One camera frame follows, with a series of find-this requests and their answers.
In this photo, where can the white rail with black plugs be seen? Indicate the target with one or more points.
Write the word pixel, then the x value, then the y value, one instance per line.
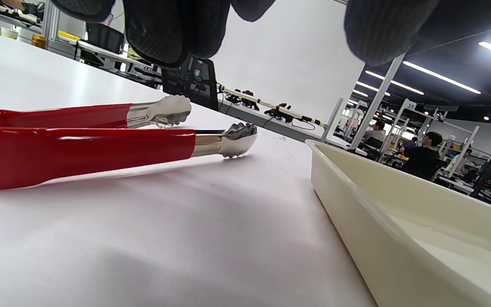
pixel 267 104

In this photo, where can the amber jar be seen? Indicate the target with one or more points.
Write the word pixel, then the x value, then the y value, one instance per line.
pixel 39 41

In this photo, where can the cream baking tray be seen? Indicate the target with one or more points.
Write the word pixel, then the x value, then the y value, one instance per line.
pixel 377 238

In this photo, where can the white cup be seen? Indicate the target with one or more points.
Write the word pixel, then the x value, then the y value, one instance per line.
pixel 9 33

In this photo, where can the metal pole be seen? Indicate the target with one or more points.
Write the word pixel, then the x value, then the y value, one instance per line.
pixel 377 102

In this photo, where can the person's left hand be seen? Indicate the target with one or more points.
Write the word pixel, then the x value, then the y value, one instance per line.
pixel 173 30

